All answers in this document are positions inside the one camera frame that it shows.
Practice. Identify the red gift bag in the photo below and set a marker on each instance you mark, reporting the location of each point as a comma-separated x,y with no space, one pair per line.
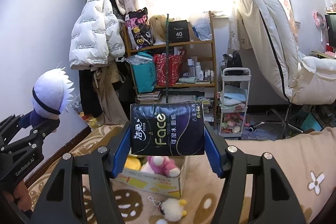
174,68

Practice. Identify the white office chair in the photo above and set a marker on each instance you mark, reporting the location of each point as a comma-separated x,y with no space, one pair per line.
299,81

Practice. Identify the black patterned tote bag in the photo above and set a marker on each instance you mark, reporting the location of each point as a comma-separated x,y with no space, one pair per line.
138,29

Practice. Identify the green pole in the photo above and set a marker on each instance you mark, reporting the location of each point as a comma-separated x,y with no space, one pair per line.
167,61

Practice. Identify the white rolling cart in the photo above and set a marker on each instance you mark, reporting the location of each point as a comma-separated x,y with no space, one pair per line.
234,98

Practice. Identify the wooden shelf unit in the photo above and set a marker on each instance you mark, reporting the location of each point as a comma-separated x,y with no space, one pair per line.
199,68

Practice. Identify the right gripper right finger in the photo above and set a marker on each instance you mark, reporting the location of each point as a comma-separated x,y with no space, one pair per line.
272,198

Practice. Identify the yellow plush toy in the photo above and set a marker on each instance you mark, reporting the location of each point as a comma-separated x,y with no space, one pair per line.
133,163

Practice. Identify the computer monitor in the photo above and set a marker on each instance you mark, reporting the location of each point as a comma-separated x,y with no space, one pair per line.
331,28

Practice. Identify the beige coat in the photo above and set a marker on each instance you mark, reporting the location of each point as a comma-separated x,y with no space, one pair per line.
103,80

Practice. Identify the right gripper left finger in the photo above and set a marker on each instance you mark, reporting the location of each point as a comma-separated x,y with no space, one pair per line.
62,198

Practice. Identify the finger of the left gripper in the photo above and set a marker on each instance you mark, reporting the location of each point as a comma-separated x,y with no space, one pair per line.
34,132
12,125

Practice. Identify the black box numbered 40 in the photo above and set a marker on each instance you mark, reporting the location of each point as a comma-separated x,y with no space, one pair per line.
178,31

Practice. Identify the white fluffy chick keychain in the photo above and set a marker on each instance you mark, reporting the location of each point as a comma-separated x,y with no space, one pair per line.
172,209

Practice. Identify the white-haired plush doll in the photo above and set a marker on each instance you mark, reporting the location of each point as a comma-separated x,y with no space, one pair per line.
51,96

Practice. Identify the black Face tissue pack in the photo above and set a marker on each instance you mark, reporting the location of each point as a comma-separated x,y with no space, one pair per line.
167,129

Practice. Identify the white puffer jacket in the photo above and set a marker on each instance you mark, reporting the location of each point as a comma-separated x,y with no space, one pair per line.
95,38

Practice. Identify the blonde wig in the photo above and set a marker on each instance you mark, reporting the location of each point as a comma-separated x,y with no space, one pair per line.
158,28

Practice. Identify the person's left hand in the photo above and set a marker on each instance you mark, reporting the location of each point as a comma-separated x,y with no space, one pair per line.
21,194

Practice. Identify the cardboard box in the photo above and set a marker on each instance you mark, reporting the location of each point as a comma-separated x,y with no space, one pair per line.
156,183

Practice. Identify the teal bag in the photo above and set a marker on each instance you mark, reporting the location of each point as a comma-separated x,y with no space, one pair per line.
144,71

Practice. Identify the pink desk fan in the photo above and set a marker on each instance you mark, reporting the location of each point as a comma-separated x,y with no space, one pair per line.
320,24

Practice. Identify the pink white plush bunny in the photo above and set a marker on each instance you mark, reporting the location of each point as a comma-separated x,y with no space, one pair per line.
162,165

